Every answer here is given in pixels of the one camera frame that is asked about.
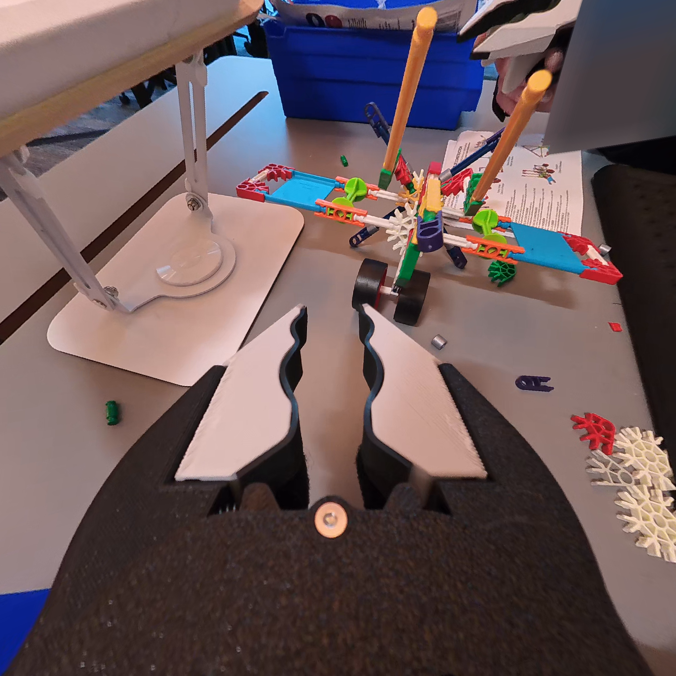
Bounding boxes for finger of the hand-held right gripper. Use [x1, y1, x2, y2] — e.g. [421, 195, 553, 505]
[471, 0, 583, 58]
[457, 0, 562, 38]

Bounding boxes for yellow plastic rod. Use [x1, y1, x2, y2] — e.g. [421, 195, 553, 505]
[467, 70, 553, 204]
[381, 6, 439, 172]

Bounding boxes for clear plastic bag red header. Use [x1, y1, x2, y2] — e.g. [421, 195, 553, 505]
[275, 0, 478, 33]

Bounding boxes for red fan connector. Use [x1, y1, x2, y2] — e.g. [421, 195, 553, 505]
[571, 413, 616, 454]

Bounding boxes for white snowflake connector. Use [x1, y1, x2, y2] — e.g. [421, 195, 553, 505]
[615, 487, 676, 562]
[613, 427, 664, 478]

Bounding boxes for toy instruction booklet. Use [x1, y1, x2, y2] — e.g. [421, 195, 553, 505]
[441, 132, 584, 236]

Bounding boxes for pale grey snowflake connector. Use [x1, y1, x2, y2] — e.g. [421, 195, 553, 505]
[586, 451, 642, 487]

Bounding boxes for wooden and white book stand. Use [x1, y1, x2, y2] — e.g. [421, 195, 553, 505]
[0, 0, 306, 387]

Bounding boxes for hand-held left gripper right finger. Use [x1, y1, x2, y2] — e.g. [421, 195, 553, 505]
[357, 303, 488, 511]

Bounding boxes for blue plastic bin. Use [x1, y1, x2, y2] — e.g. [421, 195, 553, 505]
[262, 0, 484, 131]
[0, 588, 52, 674]

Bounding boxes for person's right hand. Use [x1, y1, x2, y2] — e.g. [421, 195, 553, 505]
[538, 48, 566, 112]

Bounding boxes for colourful construction toy plane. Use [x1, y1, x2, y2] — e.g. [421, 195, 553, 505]
[236, 103, 623, 325]

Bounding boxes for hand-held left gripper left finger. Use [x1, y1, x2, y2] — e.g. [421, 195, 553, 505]
[174, 303, 311, 510]

